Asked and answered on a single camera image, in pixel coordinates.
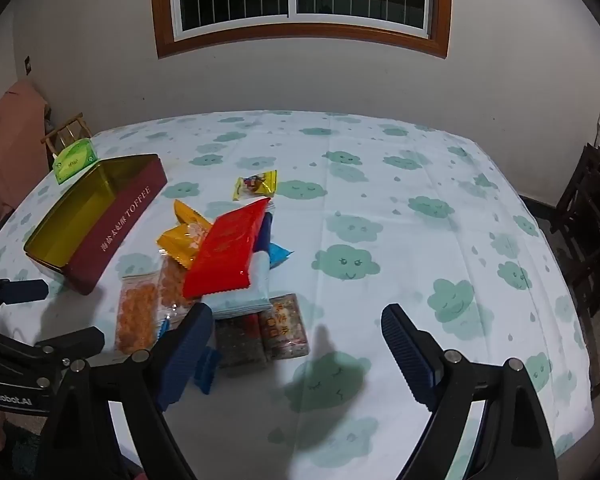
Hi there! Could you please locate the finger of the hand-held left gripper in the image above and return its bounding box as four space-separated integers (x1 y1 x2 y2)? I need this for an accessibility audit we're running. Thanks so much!
32 326 106 362
0 272 49 321

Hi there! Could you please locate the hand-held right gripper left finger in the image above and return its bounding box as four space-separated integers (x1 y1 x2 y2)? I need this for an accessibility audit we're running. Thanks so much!
37 302 216 480

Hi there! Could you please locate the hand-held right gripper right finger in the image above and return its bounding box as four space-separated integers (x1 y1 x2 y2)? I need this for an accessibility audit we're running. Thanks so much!
381 303 558 480

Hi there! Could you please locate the dark speckled snack block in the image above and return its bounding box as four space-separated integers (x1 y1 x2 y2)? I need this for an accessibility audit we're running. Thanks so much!
215 312 268 368

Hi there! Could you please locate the blue and grey snack packet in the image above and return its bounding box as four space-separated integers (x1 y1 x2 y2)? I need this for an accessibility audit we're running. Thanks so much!
200 212 276 318

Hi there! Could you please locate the red patterned snack pack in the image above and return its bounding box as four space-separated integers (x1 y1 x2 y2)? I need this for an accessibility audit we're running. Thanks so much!
258 292 311 361

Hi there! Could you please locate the red snack packet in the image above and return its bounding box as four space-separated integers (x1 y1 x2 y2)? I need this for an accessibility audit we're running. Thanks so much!
182 197 272 298

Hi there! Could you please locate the maroon tin box gold inside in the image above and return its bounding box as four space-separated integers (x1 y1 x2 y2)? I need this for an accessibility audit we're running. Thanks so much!
23 154 168 296

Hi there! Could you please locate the orange snack packet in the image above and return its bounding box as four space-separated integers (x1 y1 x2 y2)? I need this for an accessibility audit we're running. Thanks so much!
156 222 211 271
174 199 213 226

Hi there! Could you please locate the light blue snack packet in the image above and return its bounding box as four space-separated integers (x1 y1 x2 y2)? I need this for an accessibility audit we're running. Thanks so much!
267 242 295 269

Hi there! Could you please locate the clear bag of orange snacks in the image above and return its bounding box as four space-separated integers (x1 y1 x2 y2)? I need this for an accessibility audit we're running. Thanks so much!
156 257 201 321
115 272 161 353

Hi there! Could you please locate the cloud print tablecloth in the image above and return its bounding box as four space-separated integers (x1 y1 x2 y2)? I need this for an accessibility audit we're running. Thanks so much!
0 110 596 480

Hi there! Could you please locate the green tissue pack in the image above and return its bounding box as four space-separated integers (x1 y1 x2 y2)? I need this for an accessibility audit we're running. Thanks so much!
52 138 98 186

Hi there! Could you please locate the yellow candy packet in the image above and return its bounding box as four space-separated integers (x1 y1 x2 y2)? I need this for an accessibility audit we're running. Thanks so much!
231 170 278 202

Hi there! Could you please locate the dark wooden chair right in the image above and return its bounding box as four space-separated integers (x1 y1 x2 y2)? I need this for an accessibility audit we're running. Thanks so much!
552 144 600 401

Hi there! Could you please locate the wooden framed window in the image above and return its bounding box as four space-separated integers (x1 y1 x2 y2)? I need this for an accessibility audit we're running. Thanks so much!
151 0 452 59

